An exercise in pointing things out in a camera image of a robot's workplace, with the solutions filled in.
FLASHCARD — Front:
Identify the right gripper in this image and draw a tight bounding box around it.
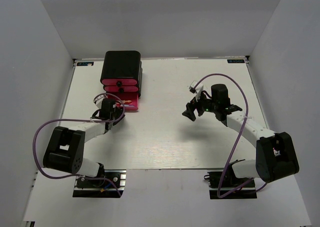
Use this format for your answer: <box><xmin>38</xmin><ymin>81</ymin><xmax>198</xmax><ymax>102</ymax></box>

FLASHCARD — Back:
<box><xmin>182</xmin><ymin>89</ymin><xmax>219</xmax><ymax>121</ymax></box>

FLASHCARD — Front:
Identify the pink bottom drawer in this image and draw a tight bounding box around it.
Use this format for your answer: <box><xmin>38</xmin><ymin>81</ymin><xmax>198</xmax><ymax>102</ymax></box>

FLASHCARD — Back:
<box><xmin>116</xmin><ymin>92</ymin><xmax>139</xmax><ymax>111</ymax></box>

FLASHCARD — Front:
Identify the pink drawer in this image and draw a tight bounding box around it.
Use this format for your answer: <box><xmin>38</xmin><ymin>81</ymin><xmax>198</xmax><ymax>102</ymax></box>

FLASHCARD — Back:
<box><xmin>101</xmin><ymin>78</ymin><xmax>138</xmax><ymax>87</ymax></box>
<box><xmin>116</xmin><ymin>92</ymin><xmax>139</xmax><ymax>111</ymax></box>
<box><xmin>103</xmin><ymin>85</ymin><xmax>140</xmax><ymax>93</ymax></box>

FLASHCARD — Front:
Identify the pink top drawer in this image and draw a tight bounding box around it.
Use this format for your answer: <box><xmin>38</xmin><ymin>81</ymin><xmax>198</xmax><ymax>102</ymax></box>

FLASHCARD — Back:
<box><xmin>101</xmin><ymin>78</ymin><xmax>138</xmax><ymax>87</ymax></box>

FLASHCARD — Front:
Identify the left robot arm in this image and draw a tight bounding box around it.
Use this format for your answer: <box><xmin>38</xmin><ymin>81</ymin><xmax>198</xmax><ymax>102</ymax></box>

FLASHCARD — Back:
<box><xmin>42</xmin><ymin>98</ymin><xmax>125</xmax><ymax>187</ymax></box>

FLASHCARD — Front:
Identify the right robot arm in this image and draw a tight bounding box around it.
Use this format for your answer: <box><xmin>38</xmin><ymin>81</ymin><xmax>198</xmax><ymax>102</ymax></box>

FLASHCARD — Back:
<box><xmin>182</xmin><ymin>84</ymin><xmax>300</xmax><ymax>187</ymax></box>

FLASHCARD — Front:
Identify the black drawer cabinet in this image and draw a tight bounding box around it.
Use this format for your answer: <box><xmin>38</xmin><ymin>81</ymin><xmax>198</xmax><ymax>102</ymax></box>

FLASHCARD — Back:
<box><xmin>100</xmin><ymin>50</ymin><xmax>143</xmax><ymax>97</ymax></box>

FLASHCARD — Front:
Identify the left blue corner label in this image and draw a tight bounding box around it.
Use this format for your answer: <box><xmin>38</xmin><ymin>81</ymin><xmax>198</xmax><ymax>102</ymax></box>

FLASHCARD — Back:
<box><xmin>76</xmin><ymin>61</ymin><xmax>94</xmax><ymax>67</ymax></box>

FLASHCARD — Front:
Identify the blue corner label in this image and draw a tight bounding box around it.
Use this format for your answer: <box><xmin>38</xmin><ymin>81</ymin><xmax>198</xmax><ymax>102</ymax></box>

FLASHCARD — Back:
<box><xmin>227</xmin><ymin>59</ymin><xmax>245</xmax><ymax>64</ymax></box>
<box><xmin>76</xmin><ymin>61</ymin><xmax>94</xmax><ymax>67</ymax></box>

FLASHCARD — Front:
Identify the right blue corner label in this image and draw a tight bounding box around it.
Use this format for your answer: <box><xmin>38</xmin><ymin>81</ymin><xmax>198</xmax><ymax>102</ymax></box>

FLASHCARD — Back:
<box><xmin>227</xmin><ymin>59</ymin><xmax>245</xmax><ymax>64</ymax></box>

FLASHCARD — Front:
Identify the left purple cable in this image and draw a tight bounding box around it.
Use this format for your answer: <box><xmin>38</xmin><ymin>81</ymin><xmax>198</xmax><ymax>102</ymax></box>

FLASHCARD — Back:
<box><xmin>33</xmin><ymin>93</ymin><xmax>126</xmax><ymax>197</ymax></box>

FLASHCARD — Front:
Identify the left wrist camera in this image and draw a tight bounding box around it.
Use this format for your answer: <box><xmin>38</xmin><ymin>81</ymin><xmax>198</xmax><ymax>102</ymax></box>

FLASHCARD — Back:
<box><xmin>93</xmin><ymin>94</ymin><xmax>107</xmax><ymax>109</ymax></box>

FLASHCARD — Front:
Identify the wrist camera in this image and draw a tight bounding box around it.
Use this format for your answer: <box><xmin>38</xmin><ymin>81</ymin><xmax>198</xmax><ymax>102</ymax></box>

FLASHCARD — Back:
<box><xmin>93</xmin><ymin>94</ymin><xmax>107</xmax><ymax>109</ymax></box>
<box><xmin>189</xmin><ymin>80</ymin><xmax>204</xmax><ymax>102</ymax></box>

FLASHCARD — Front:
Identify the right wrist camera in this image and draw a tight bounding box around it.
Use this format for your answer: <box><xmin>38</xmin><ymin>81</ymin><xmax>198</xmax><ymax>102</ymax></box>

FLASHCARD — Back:
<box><xmin>189</xmin><ymin>80</ymin><xmax>204</xmax><ymax>102</ymax></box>

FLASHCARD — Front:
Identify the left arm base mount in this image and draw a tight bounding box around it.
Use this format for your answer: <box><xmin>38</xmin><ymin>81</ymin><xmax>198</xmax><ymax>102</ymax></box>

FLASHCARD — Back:
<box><xmin>72</xmin><ymin>169</ymin><xmax>127</xmax><ymax>199</ymax></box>

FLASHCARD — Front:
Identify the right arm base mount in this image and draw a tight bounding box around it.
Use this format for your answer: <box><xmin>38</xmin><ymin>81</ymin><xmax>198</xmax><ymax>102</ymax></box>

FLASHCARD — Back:
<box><xmin>203</xmin><ymin>169</ymin><xmax>257</xmax><ymax>200</ymax></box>

